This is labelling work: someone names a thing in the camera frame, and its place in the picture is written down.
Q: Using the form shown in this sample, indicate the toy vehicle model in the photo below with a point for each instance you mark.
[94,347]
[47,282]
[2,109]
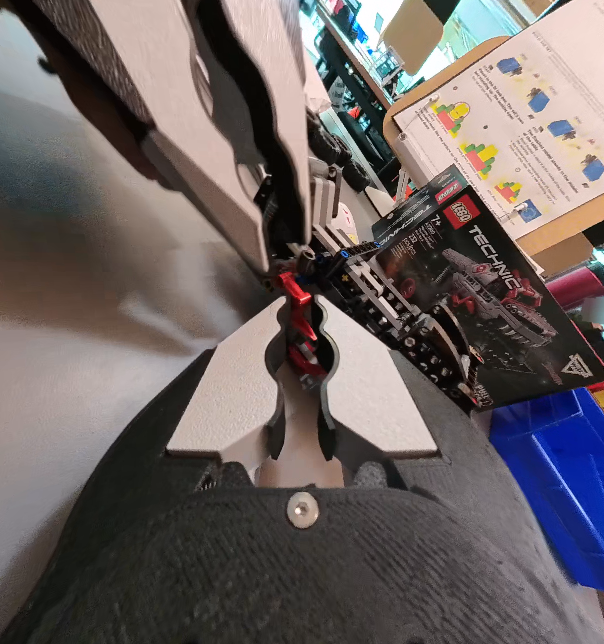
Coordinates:
[382,302]

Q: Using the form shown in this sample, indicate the blue plastic bin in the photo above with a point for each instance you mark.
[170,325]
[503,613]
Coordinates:
[558,478]

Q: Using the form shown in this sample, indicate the instruction poster sheet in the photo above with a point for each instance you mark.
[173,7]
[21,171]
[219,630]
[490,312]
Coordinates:
[533,126]

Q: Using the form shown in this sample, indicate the red toy claw piece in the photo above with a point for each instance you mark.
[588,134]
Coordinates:
[294,292]

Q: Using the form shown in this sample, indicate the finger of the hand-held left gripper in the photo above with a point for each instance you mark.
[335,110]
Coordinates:
[181,126]
[282,75]

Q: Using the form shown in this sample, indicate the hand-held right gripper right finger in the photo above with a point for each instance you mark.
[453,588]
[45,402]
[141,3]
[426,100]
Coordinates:
[377,402]

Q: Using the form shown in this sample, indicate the grey desk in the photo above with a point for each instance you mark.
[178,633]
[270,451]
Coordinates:
[80,302]

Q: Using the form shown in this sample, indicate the black toy tire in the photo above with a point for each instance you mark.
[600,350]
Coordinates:
[356,176]
[327,143]

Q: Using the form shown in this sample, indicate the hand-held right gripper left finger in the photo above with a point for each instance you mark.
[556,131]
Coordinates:
[221,402]

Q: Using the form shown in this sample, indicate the dark toy set box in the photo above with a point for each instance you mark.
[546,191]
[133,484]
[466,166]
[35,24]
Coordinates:
[513,302]

